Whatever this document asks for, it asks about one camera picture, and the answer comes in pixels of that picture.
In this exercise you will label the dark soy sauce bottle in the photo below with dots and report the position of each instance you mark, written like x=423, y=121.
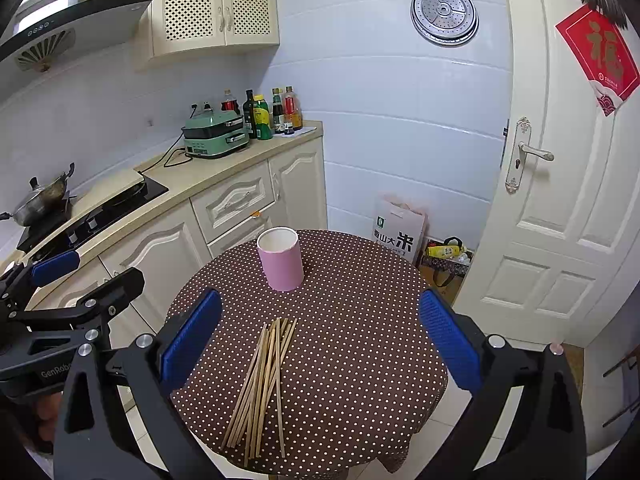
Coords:
x=248, y=114

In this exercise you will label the white rice bag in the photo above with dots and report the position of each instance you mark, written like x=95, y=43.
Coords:
x=399, y=227

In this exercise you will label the red fu paper decoration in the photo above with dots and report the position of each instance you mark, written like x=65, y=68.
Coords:
x=603, y=55

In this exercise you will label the black gas stove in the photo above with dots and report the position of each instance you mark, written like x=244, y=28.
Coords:
x=100, y=218

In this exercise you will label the cream base kitchen cabinets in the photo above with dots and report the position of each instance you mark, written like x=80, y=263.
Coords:
x=200, y=229

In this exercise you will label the black range hood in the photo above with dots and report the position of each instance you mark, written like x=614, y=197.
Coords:
x=82, y=28

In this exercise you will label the bag with yellow items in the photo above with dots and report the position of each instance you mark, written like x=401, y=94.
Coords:
x=448, y=260

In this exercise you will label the brown polka dot tablecloth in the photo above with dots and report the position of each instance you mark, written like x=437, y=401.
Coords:
x=360, y=378

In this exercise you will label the steel wok with lid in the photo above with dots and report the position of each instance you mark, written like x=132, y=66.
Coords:
x=40, y=200

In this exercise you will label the silver door handle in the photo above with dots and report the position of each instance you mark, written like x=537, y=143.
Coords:
x=520, y=151

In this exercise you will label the cream lattice wall cabinet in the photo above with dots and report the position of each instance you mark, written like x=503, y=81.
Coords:
x=171, y=30

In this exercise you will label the white panel door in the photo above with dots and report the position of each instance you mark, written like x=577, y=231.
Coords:
x=558, y=258

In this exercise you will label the wooden chopstick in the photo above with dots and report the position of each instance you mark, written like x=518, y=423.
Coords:
x=279, y=389
x=265, y=379
x=237, y=408
x=257, y=399
x=267, y=359
x=250, y=415
x=264, y=385
x=246, y=417
x=288, y=335

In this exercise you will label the green electric cooker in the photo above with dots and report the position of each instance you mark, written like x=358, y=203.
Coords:
x=214, y=133

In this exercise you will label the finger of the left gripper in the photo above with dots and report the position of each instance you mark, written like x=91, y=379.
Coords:
x=55, y=267
x=100, y=297

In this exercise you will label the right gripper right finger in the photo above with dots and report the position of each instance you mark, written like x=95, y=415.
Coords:
x=546, y=438

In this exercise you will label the pink cylindrical utensil holder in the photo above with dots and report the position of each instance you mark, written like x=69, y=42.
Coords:
x=279, y=252

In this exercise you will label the beige kitchen countertop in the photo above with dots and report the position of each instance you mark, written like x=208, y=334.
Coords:
x=200, y=169

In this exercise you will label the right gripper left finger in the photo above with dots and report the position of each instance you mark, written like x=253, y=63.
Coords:
x=93, y=439

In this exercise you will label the orange liquid bottle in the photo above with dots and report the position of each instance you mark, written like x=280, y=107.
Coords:
x=293, y=114

